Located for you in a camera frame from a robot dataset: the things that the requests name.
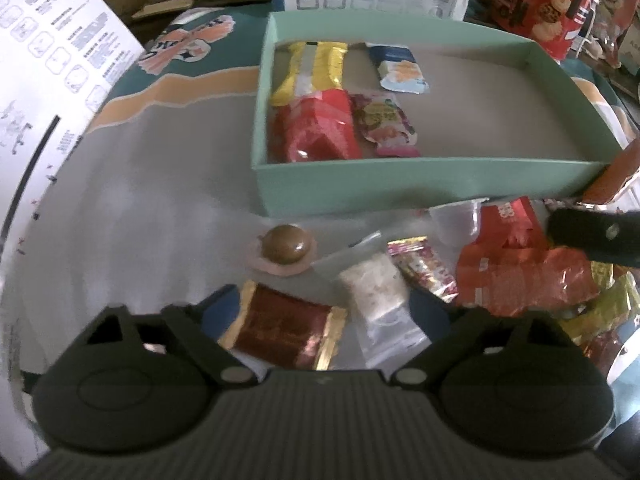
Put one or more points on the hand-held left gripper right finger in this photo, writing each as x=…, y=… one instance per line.
x=430, y=312

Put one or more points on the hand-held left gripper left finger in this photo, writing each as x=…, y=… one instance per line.
x=220, y=306

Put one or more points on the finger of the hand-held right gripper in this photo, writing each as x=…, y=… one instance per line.
x=590, y=235

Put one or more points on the clear bag of white snack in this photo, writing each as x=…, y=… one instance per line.
x=372, y=285

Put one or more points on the dark red gold-edged packet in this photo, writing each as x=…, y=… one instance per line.
x=280, y=327

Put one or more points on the orange snack bar packet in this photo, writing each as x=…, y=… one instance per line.
x=617, y=175

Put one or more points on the red packet with white logo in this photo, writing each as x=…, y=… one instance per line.
x=510, y=225

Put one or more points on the clear plastic cup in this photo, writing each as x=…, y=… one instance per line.
x=457, y=222

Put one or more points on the green cardboard box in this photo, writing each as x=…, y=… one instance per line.
x=400, y=185

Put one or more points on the small red yellow packet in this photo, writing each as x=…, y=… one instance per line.
x=425, y=265

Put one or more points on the gold foil packet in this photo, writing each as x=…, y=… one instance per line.
x=605, y=305

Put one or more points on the orange-red crinkly packet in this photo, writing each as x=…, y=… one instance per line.
x=520, y=277

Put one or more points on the brown jelly cup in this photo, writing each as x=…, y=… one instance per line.
x=285, y=245

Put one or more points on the pink fruit print packet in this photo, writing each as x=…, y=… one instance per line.
x=380, y=120

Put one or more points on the red snack packet in box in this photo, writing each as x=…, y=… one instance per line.
x=320, y=125

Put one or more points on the red cookie tin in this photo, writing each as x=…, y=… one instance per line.
x=550, y=5

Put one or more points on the blue white snack packet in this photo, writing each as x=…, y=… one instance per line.
x=400, y=70

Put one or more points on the yellow silver snack packet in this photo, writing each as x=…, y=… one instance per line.
x=300, y=75

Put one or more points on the large white printed carton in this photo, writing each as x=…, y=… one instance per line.
x=50, y=60

